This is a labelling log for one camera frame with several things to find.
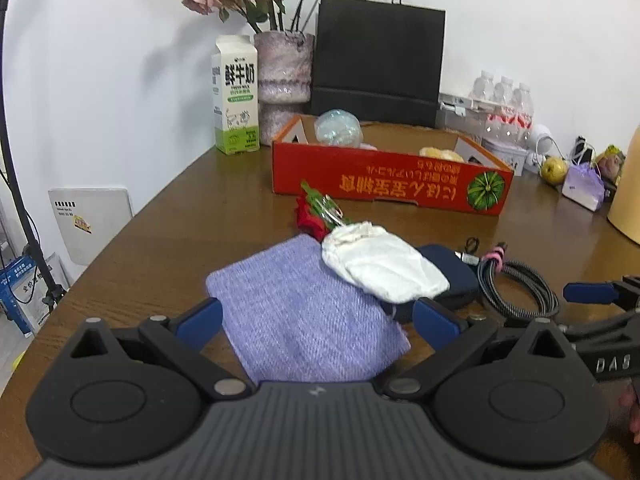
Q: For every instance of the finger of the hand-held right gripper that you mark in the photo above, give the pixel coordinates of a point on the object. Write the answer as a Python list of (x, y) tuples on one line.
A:
[(590, 293), (605, 327)]

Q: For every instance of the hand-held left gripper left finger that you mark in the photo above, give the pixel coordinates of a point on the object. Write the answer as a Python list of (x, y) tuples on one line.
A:
[(200, 322)]

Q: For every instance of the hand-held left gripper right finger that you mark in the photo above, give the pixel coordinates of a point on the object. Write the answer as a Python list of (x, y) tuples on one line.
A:
[(436, 322)]

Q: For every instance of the navy blue case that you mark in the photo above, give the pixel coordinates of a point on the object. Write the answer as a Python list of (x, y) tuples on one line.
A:
[(450, 265)]

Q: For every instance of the white cloth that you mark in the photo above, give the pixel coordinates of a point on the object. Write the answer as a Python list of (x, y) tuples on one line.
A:
[(385, 265)]

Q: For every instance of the red artificial rose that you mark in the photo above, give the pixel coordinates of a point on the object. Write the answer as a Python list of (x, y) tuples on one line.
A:
[(307, 220)]

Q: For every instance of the red cardboard box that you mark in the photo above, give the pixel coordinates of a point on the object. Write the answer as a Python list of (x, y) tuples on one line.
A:
[(380, 180)]

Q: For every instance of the yellow white plush hamster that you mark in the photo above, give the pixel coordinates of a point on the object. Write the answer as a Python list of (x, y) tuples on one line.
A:
[(440, 152)]

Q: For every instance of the iridescent plastic ball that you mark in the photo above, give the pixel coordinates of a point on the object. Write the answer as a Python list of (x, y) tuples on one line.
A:
[(337, 127)]

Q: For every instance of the person's right hand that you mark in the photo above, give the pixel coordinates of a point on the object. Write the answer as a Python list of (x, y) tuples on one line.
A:
[(631, 412)]

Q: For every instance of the yellow thermos jug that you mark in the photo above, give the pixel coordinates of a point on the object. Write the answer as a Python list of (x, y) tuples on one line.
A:
[(627, 195)]

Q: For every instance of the purple tissue pack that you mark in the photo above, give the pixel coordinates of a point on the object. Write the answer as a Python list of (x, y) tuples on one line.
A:
[(582, 187)]

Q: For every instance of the green apple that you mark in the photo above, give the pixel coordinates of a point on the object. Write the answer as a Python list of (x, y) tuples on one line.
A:
[(554, 170)]

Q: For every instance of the black plug adapter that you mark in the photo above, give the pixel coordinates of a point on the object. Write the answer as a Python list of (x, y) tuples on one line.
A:
[(582, 150)]

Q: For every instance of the white panel board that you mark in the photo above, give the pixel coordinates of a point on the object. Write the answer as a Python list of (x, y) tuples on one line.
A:
[(90, 225)]

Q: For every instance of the white tin box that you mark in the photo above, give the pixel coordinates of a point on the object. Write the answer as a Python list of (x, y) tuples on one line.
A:
[(505, 156)]

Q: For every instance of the white round device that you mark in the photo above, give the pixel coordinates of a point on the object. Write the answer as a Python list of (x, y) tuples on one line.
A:
[(542, 136)]

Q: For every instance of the blue white boxes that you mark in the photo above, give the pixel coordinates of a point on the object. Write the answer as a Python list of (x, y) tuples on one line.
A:
[(22, 295)]

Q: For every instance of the black light stand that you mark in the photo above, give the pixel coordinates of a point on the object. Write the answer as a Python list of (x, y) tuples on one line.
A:
[(22, 220)]

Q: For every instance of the wrapped water bottle pack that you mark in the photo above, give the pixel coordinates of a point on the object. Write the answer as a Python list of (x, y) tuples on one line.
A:
[(505, 105)]

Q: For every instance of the white flat box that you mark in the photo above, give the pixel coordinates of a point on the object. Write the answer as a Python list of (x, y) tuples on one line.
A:
[(457, 105)]

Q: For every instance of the white green milk carton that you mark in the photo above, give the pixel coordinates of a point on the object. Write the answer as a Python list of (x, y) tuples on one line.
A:
[(235, 100)]

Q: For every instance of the purple white vase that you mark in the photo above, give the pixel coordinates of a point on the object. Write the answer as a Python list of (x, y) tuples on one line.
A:
[(282, 75)]

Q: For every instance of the black paper bag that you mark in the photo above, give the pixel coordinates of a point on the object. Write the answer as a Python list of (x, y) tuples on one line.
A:
[(380, 55)]

